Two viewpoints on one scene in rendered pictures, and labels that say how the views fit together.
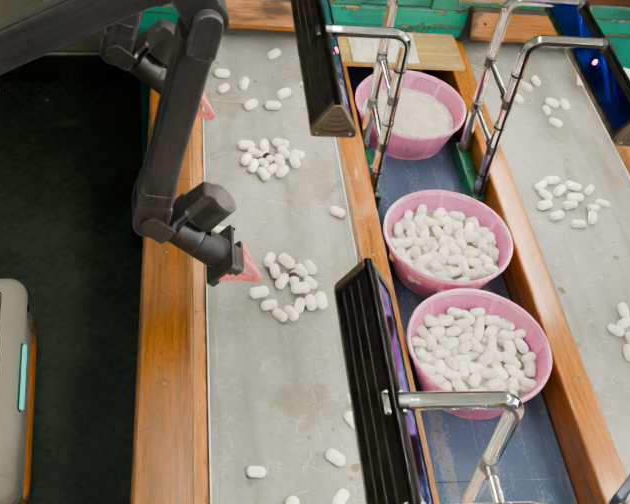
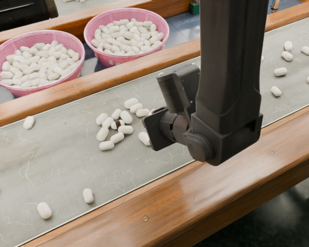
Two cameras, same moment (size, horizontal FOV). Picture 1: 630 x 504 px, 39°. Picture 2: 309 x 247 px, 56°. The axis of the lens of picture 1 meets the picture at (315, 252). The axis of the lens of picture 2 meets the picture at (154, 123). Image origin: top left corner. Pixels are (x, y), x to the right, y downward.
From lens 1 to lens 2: 1.45 m
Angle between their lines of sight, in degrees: 65
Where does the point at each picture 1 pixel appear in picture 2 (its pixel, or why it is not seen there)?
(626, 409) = not seen: outside the picture
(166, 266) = (163, 209)
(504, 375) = (136, 26)
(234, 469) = (281, 103)
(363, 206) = (21, 104)
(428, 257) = (58, 67)
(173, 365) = (253, 154)
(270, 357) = not seen: hidden behind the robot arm
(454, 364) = (141, 41)
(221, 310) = (174, 158)
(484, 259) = (47, 47)
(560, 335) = (101, 9)
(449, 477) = not seen: hidden behind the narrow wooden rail
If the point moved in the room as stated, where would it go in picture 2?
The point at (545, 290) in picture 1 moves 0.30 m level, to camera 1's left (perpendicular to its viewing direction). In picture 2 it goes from (69, 16) to (79, 74)
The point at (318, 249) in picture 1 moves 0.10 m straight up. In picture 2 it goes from (76, 123) to (66, 94)
